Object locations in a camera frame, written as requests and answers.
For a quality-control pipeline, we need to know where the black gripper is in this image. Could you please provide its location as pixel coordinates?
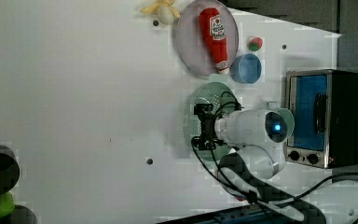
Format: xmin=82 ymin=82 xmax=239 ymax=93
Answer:
xmin=191 ymin=104 xmax=220 ymax=151

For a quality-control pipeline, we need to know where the green plastic strainer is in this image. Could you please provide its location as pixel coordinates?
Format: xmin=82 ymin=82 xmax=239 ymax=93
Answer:
xmin=183 ymin=81 xmax=241 ymax=161

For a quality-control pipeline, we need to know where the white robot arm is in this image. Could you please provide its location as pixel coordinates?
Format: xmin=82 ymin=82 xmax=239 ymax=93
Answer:
xmin=191 ymin=103 xmax=295 ymax=202

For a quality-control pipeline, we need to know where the blue plastic bowl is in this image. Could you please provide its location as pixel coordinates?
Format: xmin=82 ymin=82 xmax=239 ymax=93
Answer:
xmin=230 ymin=53 xmax=262 ymax=84

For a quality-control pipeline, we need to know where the pink round plate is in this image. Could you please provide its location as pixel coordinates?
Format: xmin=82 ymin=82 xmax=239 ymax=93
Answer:
xmin=175 ymin=0 xmax=239 ymax=76

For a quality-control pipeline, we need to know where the red toy strawberry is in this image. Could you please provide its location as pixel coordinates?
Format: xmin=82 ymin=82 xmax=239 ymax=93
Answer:
xmin=248 ymin=37 xmax=263 ymax=51

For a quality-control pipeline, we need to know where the red plush ketchup bottle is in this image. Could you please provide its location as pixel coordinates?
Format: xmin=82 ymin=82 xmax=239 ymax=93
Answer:
xmin=198 ymin=7 xmax=229 ymax=75

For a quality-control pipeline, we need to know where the black toaster oven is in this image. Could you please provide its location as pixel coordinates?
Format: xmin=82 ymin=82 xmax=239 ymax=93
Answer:
xmin=284 ymin=69 xmax=358 ymax=169

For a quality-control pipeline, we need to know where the yellow plush banana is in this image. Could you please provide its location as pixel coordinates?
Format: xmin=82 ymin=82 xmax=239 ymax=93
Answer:
xmin=140 ymin=0 xmax=181 ymax=25

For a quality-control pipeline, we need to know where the black utensil holder cup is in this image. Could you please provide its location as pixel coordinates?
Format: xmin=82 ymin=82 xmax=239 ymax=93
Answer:
xmin=0 ymin=205 xmax=38 ymax=224

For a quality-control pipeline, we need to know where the green toy vegetable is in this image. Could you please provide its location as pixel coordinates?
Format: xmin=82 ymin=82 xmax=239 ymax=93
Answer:
xmin=0 ymin=192 xmax=15 ymax=218

